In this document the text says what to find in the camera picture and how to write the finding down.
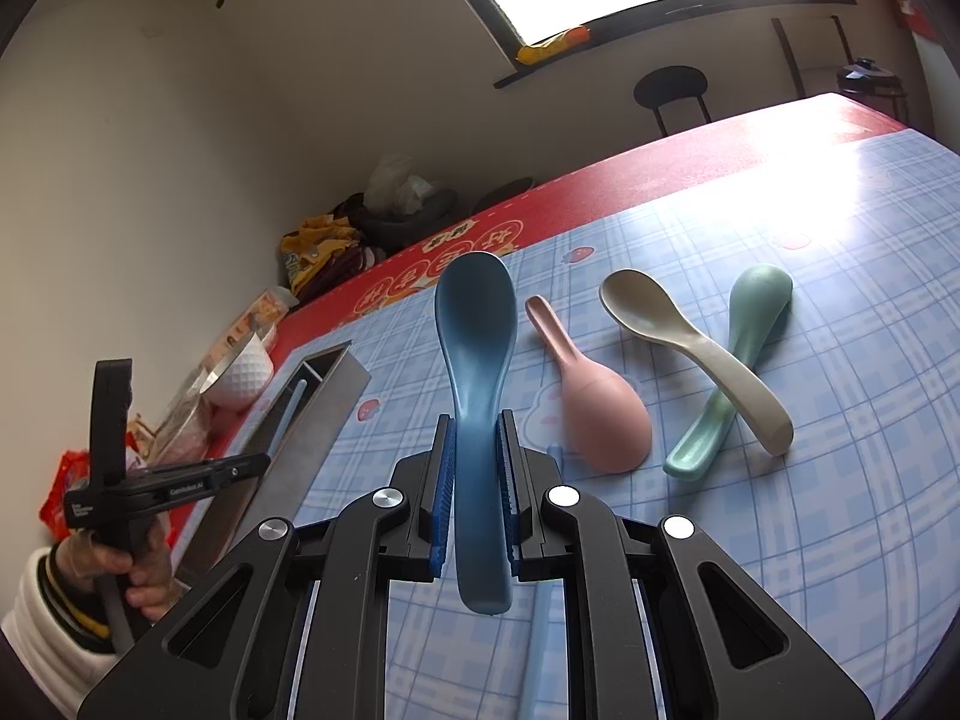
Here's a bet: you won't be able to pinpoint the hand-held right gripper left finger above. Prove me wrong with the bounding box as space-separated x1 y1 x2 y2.
86 412 458 720

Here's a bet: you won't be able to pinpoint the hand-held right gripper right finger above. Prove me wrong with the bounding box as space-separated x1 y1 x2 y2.
495 409 877 720

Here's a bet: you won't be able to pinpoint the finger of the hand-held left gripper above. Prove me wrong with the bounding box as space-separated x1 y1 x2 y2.
216 453 272 485

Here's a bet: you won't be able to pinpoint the metal utensil box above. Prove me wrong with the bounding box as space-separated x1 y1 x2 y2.
172 341 374 593

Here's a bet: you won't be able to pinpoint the pink spoon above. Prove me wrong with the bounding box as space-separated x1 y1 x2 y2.
525 295 653 475

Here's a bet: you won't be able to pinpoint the blue spoon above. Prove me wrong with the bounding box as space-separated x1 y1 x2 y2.
433 250 518 614

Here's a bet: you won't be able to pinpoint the beige spoon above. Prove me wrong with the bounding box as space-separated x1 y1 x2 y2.
598 268 794 457

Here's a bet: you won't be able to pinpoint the green spoon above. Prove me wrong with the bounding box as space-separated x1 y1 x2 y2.
663 264 794 481

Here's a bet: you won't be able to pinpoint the person's left forearm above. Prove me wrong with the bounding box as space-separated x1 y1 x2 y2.
0 544 132 720

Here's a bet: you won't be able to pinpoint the person's left hand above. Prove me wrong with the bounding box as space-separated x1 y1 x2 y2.
49 521 181 620

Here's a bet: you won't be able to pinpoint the plastic-wrapped bowl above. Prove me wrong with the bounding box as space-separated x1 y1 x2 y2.
150 382 215 466

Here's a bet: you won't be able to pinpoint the red packet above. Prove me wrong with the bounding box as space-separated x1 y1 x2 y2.
39 450 95 541

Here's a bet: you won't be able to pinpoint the white bowl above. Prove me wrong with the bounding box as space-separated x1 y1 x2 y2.
199 330 275 412

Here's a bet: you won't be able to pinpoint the maroon clothes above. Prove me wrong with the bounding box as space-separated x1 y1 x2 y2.
307 240 387 299

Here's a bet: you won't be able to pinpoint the yellow garment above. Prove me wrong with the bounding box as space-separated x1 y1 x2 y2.
280 215 365 297

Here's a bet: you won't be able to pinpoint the black basin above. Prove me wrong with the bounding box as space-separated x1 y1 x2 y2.
334 187 460 248

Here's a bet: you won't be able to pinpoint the blue plaid mat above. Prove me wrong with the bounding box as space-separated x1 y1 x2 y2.
296 127 960 720

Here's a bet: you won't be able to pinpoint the black trash can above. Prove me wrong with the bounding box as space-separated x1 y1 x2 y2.
472 176 535 217

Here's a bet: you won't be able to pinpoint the clear plastic bag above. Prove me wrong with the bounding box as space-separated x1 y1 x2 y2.
365 155 437 215

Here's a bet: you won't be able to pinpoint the black window sill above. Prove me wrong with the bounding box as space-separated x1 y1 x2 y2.
493 0 860 89

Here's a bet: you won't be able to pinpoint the black round stool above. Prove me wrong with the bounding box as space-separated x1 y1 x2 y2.
634 65 712 137

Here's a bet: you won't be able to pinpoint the yellow snack packet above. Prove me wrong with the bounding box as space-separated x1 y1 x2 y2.
516 26 592 65

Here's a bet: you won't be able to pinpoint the black cooker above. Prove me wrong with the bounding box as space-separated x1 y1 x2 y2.
836 56 908 121

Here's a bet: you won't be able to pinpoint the black folding chair frame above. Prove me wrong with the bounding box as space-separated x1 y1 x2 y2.
771 13 856 100

